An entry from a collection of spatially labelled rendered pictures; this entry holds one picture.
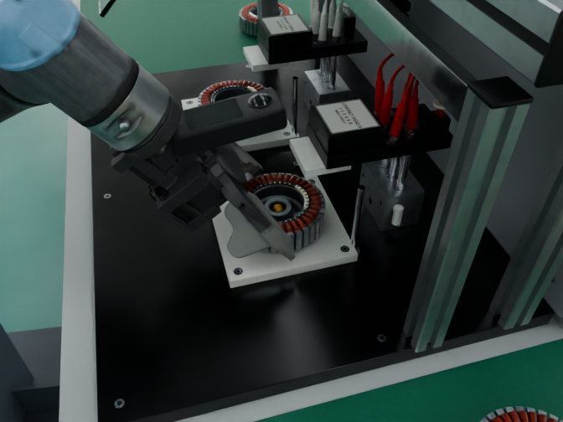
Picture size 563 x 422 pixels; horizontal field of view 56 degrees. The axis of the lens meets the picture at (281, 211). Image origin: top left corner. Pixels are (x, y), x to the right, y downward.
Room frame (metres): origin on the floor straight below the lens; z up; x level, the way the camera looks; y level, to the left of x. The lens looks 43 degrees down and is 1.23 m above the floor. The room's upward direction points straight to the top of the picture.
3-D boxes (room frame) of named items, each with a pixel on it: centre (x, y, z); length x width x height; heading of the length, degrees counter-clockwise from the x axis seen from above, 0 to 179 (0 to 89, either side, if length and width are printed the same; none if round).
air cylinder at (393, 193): (0.50, -0.14, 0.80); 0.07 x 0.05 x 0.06; 16
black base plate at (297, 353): (0.58, 0.02, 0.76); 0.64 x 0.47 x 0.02; 16
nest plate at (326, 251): (0.46, 0.00, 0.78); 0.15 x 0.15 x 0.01; 16
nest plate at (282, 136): (0.70, 0.07, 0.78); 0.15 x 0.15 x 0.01; 16
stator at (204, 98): (0.70, 0.07, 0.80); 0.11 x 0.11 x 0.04
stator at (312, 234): (0.46, 0.00, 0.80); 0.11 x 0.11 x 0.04
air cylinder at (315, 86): (0.73, -0.07, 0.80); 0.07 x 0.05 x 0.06; 16
